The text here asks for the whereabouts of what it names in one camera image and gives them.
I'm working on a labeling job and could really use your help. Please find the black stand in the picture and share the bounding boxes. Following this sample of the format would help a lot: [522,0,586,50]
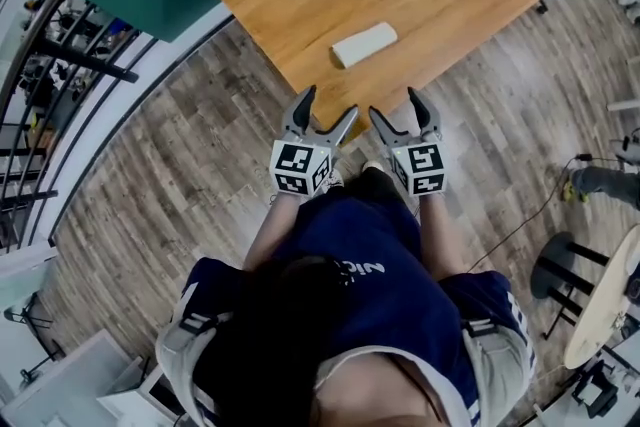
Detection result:
[3,291,67,362]

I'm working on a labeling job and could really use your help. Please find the person's grey strapped vest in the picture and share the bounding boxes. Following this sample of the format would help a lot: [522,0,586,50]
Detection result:
[154,308,539,427]

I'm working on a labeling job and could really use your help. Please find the person's left forearm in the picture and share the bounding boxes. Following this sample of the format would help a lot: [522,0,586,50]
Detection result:
[242,191,302,272]

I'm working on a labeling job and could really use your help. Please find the black device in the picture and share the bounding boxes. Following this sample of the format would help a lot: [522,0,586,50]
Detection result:
[571,358,620,420]

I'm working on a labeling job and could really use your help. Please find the person's left white shoe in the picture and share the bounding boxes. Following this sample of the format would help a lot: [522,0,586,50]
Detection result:
[323,166,347,192]

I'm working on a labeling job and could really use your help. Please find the black floor cable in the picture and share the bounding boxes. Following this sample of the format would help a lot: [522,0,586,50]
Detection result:
[466,153,607,275]

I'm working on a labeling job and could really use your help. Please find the person's right forearm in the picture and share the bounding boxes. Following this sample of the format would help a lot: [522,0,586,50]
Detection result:
[416,192,467,285]

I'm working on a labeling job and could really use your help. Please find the round pale table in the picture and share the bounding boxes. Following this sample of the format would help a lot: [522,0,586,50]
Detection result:
[563,224,640,372]

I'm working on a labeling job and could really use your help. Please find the black metal railing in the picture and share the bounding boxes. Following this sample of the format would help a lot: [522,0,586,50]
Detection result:
[0,0,142,257]

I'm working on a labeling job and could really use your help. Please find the person's navy shirt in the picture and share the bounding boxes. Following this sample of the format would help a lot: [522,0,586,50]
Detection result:
[179,192,526,427]

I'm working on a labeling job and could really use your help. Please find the person's black trousers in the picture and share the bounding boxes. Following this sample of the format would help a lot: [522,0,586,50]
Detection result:
[343,166,402,207]

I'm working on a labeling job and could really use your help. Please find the white cabinet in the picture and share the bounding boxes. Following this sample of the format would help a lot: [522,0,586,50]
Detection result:
[0,328,167,427]

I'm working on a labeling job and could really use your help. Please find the white rectangular block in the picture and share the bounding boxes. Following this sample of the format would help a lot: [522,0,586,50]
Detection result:
[330,20,399,70]

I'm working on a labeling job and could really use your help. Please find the black stool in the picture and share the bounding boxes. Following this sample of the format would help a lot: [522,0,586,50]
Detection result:
[528,230,612,342]

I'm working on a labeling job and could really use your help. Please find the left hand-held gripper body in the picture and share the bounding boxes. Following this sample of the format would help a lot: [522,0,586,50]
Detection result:
[268,125,338,200]

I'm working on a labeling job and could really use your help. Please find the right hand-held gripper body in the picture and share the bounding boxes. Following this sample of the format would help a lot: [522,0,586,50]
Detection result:
[386,129,448,199]

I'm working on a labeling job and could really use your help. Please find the wooden desk with white legs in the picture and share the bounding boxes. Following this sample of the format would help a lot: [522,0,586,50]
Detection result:
[174,0,542,145]

